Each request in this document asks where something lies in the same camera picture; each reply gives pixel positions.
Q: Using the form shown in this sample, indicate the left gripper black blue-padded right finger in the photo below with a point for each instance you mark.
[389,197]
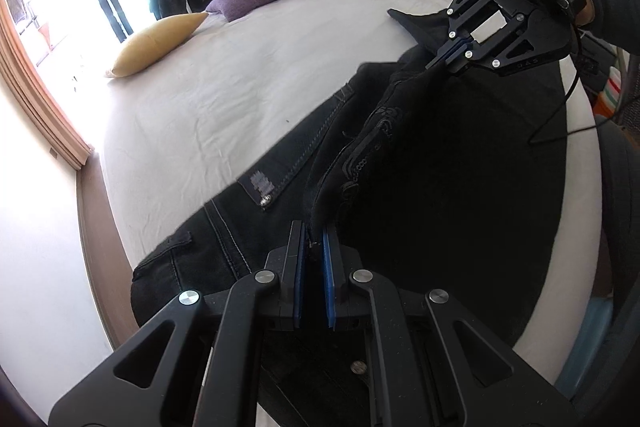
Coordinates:
[338,262]

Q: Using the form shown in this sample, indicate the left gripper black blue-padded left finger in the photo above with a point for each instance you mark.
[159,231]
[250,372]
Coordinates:
[287,263]

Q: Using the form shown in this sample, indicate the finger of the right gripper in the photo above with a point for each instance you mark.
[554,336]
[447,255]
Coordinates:
[454,46]
[452,62]

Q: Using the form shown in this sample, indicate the black denim pants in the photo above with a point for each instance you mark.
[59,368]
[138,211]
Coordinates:
[452,180]

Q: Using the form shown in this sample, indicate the dark sleeved right forearm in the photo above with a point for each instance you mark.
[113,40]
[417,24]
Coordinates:
[616,22]

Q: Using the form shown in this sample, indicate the colourful striped item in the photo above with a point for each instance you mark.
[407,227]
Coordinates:
[608,98]

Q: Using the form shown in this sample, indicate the white bed sheet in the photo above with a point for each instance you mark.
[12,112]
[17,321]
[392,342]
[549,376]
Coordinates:
[187,127]

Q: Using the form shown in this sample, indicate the yellow cushion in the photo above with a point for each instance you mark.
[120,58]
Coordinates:
[148,46]

